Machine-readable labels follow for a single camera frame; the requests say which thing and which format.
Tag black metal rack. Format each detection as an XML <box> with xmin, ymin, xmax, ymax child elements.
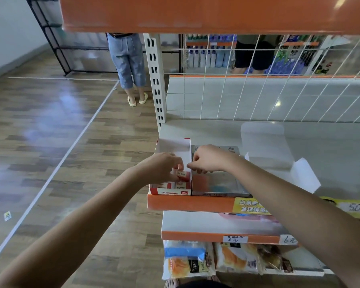
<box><xmin>25</xmin><ymin>0</ymin><xmax>163</xmax><ymax>76</ymax></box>

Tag person's right forearm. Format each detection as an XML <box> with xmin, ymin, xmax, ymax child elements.
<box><xmin>234</xmin><ymin>154</ymin><xmax>360</xmax><ymax>288</ymax></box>

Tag person's left hand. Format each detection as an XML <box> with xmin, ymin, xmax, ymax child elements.
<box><xmin>135</xmin><ymin>153</ymin><xmax>185</xmax><ymax>185</ymax></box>

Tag white orange metal shelf unit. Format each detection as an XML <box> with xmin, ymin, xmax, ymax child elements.
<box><xmin>59</xmin><ymin>0</ymin><xmax>360</xmax><ymax>280</ymax></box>

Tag person's left forearm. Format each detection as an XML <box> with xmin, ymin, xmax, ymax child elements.
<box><xmin>0</xmin><ymin>165</ymin><xmax>146</xmax><ymax>288</ymax></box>

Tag box of pink-blue erasers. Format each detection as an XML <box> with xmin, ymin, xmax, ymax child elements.
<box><xmin>191</xmin><ymin>145</ymin><xmax>253</xmax><ymax>198</ymax></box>

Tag blue orange snack packet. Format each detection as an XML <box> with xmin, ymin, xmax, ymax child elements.
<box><xmin>162</xmin><ymin>240</ymin><xmax>217</xmax><ymax>281</ymax></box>

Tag yellow price label strip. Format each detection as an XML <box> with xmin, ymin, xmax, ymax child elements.
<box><xmin>321</xmin><ymin>196</ymin><xmax>360</xmax><ymax>220</ymax></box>

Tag red eraser display box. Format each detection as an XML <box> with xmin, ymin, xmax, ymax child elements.
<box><xmin>149</xmin><ymin>138</ymin><xmax>193</xmax><ymax>196</ymax></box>

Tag person's right hand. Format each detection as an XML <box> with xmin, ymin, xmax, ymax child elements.
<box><xmin>187</xmin><ymin>145</ymin><xmax>244</xmax><ymax>173</ymax></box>

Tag snack packets on lower shelf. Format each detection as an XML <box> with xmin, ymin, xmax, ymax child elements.
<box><xmin>231</xmin><ymin>196</ymin><xmax>271</xmax><ymax>215</ymax></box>

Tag blue white eraser box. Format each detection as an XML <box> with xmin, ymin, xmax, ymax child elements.
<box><xmin>240</xmin><ymin>121</ymin><xmax>322</xmax><ymax>196</ymax></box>

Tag white wire grid panel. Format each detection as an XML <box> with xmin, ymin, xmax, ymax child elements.
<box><xmin>167</xmin><ymin>34</ymin><xmax>360</xmax><ymax>124</ymax></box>

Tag row of blue bottles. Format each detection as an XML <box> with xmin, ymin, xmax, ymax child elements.
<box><xmin>186</xmin><ymin>34</ymin><xmax>307</xmax><ymax>76</ymax></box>

